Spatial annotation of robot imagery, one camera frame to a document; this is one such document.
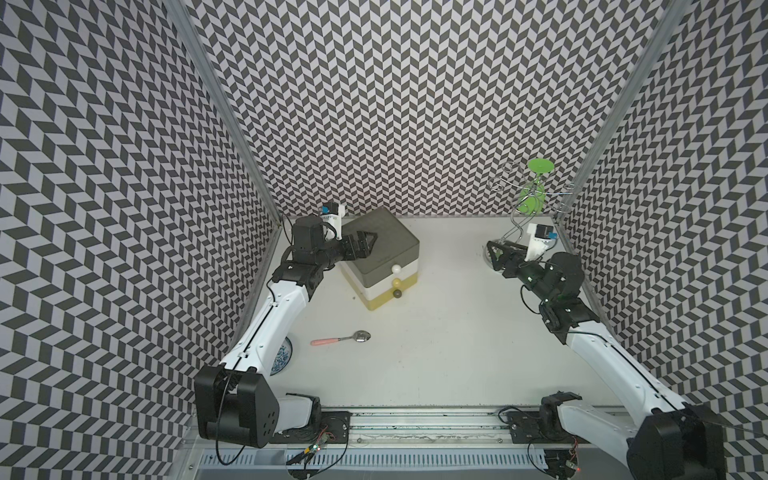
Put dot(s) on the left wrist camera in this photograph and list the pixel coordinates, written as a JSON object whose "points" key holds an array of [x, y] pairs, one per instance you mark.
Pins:
{"points": [[331, 213]]}

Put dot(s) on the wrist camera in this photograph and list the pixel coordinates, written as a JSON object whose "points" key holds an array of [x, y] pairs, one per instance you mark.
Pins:
{"points": [[542, 237], [331, 213]]}

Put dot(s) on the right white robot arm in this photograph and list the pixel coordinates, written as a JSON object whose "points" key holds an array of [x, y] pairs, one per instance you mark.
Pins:
{"points": [[666, 436]]}

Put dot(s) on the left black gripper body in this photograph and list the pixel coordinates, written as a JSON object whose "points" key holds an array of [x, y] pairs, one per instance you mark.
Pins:
{"points": [[342, 250]]}

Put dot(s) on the chrome spiral mug tree stand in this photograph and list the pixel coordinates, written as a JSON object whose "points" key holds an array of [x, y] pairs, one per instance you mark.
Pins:
{"points": [[529, 200]]}

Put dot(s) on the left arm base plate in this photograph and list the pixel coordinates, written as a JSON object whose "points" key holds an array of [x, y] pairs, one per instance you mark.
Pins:
{"points": [[334, 423]]}

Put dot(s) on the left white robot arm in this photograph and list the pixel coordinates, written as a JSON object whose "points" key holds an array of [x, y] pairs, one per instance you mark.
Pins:
{"points": [[234, 401]]}

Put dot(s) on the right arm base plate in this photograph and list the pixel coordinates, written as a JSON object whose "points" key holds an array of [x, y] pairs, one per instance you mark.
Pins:
{"points": [[524, 428]]}

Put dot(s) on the grey drawer cabinet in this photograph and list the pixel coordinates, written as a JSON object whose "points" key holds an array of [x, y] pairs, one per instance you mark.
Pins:
{"points": [[394, 255]]}

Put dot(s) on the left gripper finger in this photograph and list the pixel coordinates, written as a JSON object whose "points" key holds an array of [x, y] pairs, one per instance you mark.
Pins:
{"points": [[364, 252], [366, 238]]}

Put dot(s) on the aluminium front rail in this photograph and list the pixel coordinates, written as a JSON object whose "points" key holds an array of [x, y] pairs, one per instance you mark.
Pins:
{"points": [[466, 427]]}

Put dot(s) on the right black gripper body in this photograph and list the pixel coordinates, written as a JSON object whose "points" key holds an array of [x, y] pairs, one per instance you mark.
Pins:
{"points": [[528, 273]]}

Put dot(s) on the blue patterned white plate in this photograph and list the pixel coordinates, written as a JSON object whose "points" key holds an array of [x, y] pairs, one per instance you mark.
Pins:
{"points": [[283, 357]]}

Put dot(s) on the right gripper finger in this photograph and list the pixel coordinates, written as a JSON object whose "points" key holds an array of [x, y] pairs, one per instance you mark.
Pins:
{"points": [[497, 259], [498, 247]]}

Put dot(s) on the pink handled metal spoon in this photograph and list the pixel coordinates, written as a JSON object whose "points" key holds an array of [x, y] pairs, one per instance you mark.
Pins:
{"points": [[359, 336]]}

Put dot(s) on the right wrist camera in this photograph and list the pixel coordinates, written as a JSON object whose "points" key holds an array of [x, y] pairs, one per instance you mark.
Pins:
{"points": [[542, 237]]}

